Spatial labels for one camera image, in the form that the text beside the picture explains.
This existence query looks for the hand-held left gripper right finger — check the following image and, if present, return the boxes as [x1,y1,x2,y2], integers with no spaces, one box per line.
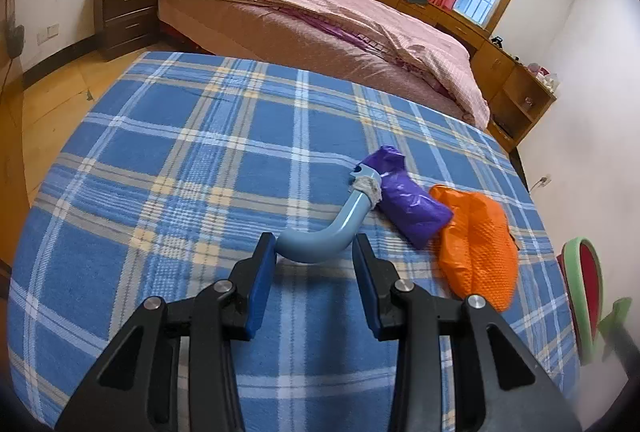
[351,233,583,432]

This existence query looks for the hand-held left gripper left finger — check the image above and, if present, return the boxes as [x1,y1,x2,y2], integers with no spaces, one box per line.
[54,232,278,432]

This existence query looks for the light blue curved tube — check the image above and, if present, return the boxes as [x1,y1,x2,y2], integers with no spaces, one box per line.
[276,165,383,264]

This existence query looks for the purple plastic bag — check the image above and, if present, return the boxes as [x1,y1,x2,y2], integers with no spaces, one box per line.
[361,145,453,249]

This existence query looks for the orange plastic bag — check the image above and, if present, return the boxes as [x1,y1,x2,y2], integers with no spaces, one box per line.
[429,185,519,313]

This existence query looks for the blue plaid tablecloth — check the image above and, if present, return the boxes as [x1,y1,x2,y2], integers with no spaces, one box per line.
[7,51,581,432]

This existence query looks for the long wooden cabinet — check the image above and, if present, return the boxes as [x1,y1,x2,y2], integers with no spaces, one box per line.
[320,0,557,153]

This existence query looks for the white containers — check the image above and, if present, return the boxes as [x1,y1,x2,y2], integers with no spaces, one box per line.
[527,62,560,90]

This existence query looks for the dark wooden nightstand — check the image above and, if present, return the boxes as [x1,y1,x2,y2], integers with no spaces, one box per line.
[91,0,166,62]

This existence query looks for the black hanging device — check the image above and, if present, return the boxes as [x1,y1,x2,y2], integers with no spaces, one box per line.
[4,23,26,59]

